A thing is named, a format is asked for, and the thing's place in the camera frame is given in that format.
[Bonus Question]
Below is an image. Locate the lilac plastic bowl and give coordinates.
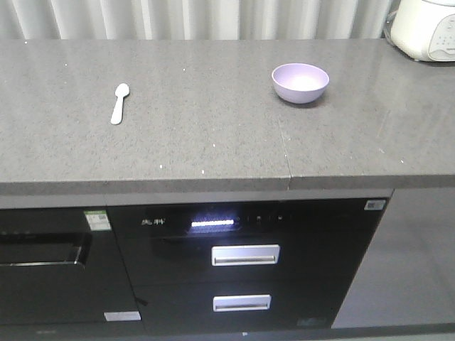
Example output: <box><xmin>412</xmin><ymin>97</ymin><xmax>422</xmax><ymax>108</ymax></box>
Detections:
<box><xmin>271</xmin><ymin>63</ymin><xmax>330</xmax><ymax>104</ymax></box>

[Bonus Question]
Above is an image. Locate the pale green plastic spoon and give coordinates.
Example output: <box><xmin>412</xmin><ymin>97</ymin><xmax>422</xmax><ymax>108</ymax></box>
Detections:
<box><xmin>110</xmin><ymin>83</ymin><xmax>129</xmax><ymax>125</ymax></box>

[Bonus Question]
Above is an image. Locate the black drawer appliance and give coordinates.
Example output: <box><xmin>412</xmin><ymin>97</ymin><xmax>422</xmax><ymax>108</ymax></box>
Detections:
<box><xmin>107</xmin><ymin>197</ymin><xmax>388</xmax><ymax>336</ymax></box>

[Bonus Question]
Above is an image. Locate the black built-in oven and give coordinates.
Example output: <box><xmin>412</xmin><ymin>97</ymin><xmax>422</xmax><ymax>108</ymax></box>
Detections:
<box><xmin>1</xmin><ymin>207</ymin><xmax>144</xmax><ymax>339</ymax></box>

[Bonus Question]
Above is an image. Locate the grey cabinet door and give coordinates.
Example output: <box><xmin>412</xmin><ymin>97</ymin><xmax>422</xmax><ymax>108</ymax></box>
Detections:
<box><xmin>333</xmin><ymin>188</ymin><xmax>454</xmax><ymax>328</ymax></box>

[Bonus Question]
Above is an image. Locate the white rice cooker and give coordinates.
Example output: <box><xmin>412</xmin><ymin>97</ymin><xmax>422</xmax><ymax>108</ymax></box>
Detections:
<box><xmin>383</xmin><ymin>0</ymin><xmax>454</xmax><ymax>62</ymax></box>

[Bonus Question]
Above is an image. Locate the upper silver drawer handle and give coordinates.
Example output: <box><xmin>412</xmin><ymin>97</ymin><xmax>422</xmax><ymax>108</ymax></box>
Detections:
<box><xmin>211</xmin><ymin>244</ymin><xmax>281</xmax><ymax>266</ymax></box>

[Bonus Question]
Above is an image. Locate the silver drawer handle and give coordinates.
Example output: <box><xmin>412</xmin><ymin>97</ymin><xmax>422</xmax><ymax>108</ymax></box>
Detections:
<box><xmin>211</xmin><ymin>244</ymin><xmax>281</xmax><ymax>266</ymax></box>
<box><xmin>213</xmin><ymin>294</ymin><xmax>272</xmax><ymax>313</ymax></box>

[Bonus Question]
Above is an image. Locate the lower silver drawer handle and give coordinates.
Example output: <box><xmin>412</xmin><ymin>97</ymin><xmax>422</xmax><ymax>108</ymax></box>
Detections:
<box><xmin>213</xmin><ymin>294</ymin><xmax>272</xmax><ymax>313</ymax></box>

